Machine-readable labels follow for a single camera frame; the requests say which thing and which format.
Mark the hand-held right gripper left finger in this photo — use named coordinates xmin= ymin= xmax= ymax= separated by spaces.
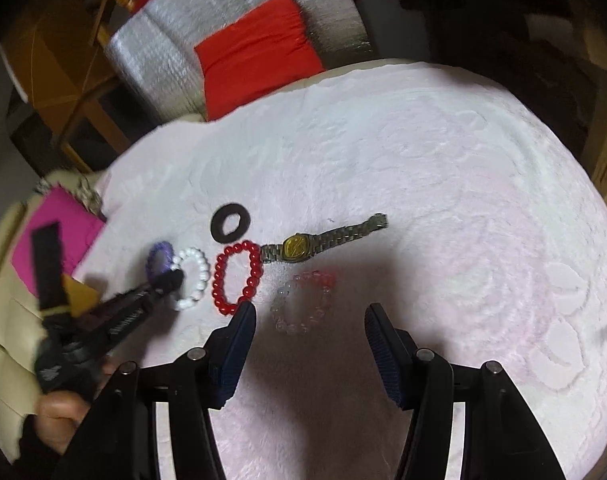
xmin=58 ymin=301 xmax=258 ymax=480

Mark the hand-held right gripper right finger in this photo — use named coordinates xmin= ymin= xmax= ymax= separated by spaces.
xmin=364 ymin=302 xmax=567 ymax=480

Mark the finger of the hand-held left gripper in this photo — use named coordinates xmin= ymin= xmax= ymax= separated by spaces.
xmin=146 ymin=269 xmax=185 ymax=306

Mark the purple bead bracelet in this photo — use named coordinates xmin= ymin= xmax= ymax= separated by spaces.
xmin=146 ymin=241 xmax=177 ymax=286

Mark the white pearl bracelet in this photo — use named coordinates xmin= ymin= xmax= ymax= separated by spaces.
xmin=170 ymin=247 xmax=212 ymax=311

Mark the red bead bracelet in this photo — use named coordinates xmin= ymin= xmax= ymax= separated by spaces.
xmin=212 ymin=241 xmax=263 ymax=317

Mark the pink clear bead bracelet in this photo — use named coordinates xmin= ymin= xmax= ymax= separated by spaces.
xmin=270 ymin=270 xmax=337 ymax=336

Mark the orange cardboard box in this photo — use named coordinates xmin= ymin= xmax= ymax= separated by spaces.
xmin=64 ymin=277 xmax=99 ymax=318

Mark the black hair tie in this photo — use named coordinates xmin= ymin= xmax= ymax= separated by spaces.
xmin=210 ymin=203 xmax=252 ymax=242

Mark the gold face metal wristwatch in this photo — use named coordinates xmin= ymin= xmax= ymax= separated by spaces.
xmin=260 ymin=213 xmax=388 ymax=264

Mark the person's left hand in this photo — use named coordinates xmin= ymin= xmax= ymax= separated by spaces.
xmin=36 ymin=362 xmax=117 ymax=453

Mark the beige leather sofa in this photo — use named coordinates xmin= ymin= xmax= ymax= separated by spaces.
xmin=0 ymin=170 xmax=109 ymax=466

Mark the magenta pillow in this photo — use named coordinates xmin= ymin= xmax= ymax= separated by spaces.
xmin=11 ymin=187 xmax=107 ymax=291

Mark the patterned cloth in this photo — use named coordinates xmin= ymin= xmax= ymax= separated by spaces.
xmin=34 ymin=175 xmax=107 ymax=221

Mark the pale pink blanket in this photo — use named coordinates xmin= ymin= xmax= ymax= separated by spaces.
xmin=71 ymin=57 xmax=607 ymax=480

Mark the silver insulation sheet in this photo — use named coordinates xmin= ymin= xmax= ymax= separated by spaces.
xmin=105 ymin=0 xmax=373 ymax=123

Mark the red cushion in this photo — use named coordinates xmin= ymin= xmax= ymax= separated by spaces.
xmin=194 ymin=0 xmax=327 ymax=122

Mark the wooden cabinet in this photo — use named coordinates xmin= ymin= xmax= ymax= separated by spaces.
xmin=0 ymin=0 xmax=149 ymax=171

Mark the wooden furniture frame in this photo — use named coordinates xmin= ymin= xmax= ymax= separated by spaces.
xmin=581 ymin=35 xmax=607 ymax=206

